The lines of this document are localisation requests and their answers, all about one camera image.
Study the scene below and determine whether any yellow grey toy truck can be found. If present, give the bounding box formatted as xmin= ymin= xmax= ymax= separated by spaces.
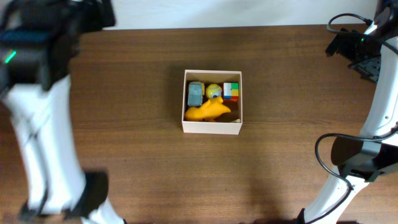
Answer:
xmin=187 ymin=82 xmax=205 ymax=107

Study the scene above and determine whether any pink cardboard box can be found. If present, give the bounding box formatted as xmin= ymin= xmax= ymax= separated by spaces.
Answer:
xmin=182 ymin=70 xmax=243 ymax=134

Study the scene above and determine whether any black right camera cable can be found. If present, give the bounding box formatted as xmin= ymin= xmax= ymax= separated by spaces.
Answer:
xmin=313 ymin=12 xmax=398 ymax=224

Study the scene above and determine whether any orange rubber toy animal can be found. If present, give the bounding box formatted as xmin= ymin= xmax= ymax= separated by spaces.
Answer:
xmin=184 ymin=96 xmax=231 ymax=122

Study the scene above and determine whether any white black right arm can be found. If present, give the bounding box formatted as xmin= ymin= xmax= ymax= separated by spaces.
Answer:
xmin=294 ymin=0 xmax=397 ymax=223

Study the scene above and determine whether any yellow minion ball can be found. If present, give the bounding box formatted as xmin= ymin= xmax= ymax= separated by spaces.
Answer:
xmin=205 ymin=83 xmax=223 ymax=100

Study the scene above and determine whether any wooden pig rattle drum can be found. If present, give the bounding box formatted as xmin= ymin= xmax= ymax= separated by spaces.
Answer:
xmin=229 ymin=119 xmax=242 ymax=123

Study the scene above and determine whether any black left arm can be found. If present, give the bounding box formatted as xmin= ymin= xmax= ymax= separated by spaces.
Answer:
xmin=1 ymin=0 xmax=123 ymax=223

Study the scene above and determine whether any colourful puzzle cube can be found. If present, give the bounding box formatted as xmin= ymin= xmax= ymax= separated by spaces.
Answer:
xmin=223 ymin=83 xmax=239 ymax=103

